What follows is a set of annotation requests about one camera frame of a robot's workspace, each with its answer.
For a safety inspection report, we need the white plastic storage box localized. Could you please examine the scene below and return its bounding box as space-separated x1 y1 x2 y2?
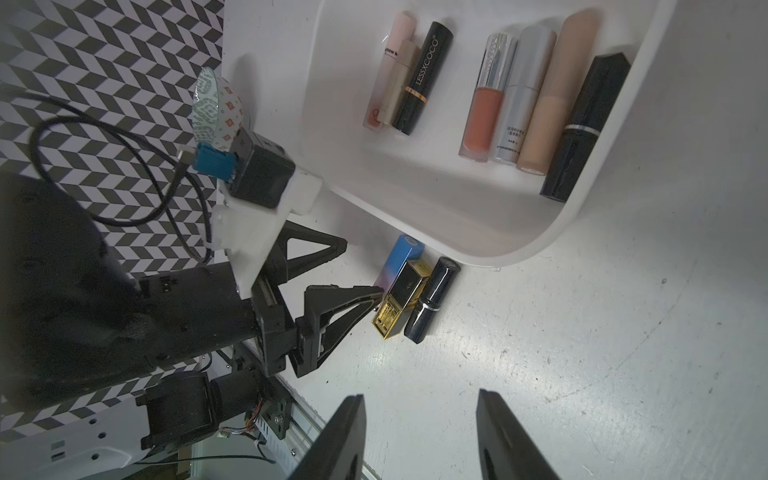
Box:
221 0 679 269

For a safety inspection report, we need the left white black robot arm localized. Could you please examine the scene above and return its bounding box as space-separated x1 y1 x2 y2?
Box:
1 173 383 479

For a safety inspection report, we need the red brown lip gloss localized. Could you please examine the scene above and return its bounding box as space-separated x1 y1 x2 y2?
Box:
459 32 518 162

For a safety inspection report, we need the beige tan lipstick tube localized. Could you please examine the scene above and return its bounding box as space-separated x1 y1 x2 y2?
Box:
517 9 601 175

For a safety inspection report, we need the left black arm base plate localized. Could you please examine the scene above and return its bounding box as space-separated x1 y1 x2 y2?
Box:
245 378 294 440

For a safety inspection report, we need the black round lipstick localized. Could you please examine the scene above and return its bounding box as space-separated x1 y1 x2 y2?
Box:
404 256 461 344

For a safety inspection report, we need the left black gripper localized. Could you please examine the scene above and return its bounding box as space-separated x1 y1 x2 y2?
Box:
248 220 385 379

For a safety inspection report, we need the black gold square lipstick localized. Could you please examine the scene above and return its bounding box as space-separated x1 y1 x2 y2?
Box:
372 259 432 339

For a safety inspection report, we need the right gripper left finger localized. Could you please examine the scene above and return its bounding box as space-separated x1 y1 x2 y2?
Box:
288 395 366 480

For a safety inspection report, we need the brown tan lipstick tube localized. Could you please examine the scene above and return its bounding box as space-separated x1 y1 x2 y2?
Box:
378 40 421 125

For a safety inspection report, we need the silver grey lipstick tube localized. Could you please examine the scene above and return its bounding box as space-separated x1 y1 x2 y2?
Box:
489 24 557 164

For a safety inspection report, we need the blue pink gradient lipstick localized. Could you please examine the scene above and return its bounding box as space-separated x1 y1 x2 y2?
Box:
374 234 425 292

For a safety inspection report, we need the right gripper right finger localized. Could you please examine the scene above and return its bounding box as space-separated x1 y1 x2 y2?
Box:
476 389 559 480

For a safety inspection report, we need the pink lip gloss tube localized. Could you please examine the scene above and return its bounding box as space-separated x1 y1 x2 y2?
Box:
363 12 417 132

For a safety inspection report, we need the green patterned small bowl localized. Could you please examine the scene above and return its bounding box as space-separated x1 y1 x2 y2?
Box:
191 67 250 151

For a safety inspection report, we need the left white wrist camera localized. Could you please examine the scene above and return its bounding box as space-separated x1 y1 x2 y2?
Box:
192 128 323 299

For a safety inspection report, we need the black lipstick silver band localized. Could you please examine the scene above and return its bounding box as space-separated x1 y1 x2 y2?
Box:
540 52 631 203

